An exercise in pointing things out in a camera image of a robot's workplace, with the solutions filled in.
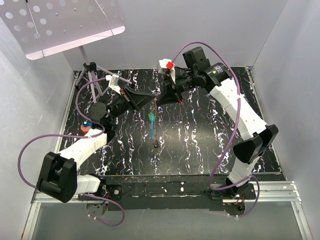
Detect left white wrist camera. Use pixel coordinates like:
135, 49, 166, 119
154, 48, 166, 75
105, 74, 121, 95

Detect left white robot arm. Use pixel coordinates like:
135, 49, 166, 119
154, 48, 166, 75
36, 86, 155, 203

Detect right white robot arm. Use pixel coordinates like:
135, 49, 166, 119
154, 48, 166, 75
156, 46, 279, 199

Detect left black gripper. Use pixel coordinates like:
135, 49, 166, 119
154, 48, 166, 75
107, 85, 157, 123

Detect green key tag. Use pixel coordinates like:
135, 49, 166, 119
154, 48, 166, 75
148, 112, 155, 121

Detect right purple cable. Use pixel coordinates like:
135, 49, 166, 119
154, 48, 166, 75
171, 41, 260, 218

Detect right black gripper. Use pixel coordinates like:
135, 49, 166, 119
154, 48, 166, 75
155, 70, 198, 106

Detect perforated music stand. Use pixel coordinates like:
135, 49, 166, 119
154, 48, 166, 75
0, 0, 125, 99

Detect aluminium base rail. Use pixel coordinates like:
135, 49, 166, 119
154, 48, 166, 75
27, 87, 310, 240

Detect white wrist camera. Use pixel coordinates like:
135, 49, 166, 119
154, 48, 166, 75
105, 74, 121, 95
157, 58, 176, 84

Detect colourful toy blocks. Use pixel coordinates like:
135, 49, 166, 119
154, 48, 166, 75
80, 121, 92, 134

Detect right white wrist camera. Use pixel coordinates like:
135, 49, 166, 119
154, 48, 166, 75
157, 58, 176, 84

